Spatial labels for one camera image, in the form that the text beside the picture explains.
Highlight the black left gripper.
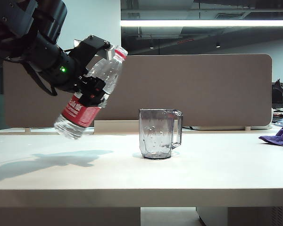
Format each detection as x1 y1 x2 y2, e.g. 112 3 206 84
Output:
58 53 108 108

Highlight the purple cloth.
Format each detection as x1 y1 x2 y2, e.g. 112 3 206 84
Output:
258 121 283 147

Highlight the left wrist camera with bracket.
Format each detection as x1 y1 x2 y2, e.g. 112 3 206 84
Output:
68 34 116 71

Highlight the black monitor on arm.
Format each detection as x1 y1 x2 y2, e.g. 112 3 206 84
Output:
272 79 283 111

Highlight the long ceiling light strip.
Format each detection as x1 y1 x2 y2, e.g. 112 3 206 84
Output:
121 20 283 28

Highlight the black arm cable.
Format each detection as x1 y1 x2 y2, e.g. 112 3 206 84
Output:
23 63 58 97

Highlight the transparent grey plastic mug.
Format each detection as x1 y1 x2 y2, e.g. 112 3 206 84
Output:
139 108 183 160

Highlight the brown desk partition panel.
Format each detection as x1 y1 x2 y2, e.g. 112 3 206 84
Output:
2 54 274 128

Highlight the red label mineral water bottle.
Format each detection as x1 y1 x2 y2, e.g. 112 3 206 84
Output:
53 45 128 140

